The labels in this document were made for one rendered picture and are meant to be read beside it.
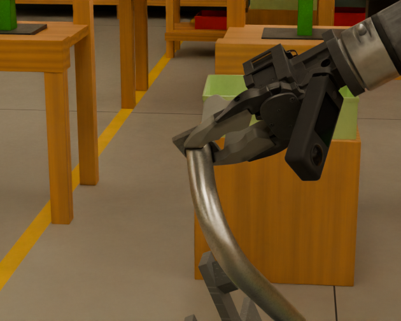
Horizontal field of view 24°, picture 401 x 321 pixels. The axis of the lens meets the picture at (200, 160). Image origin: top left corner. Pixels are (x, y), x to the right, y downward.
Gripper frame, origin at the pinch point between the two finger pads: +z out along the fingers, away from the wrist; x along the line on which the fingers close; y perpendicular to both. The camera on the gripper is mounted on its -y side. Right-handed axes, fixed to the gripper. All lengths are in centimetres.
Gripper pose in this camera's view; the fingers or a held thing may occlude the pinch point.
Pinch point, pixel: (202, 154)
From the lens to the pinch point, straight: 109.3
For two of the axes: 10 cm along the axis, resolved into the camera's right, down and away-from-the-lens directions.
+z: -8.6, 4.4, 2.7
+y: -1.4, -6.9, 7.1
